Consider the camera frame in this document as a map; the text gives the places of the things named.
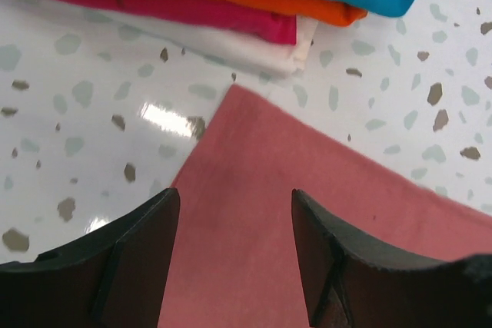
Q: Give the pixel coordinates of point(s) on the folded pink t shirt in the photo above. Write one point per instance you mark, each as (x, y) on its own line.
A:
(272, 27)

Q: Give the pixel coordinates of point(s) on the dusty red t shirt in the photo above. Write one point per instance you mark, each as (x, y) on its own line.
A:
(234, 263)

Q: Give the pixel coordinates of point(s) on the folded white t shirt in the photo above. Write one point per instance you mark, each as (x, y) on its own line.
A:
(239, 49)

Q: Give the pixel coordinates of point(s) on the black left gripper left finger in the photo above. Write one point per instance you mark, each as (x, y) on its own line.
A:
(114, 276)

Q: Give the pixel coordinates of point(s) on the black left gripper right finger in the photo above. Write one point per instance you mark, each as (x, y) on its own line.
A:
(352, 279)

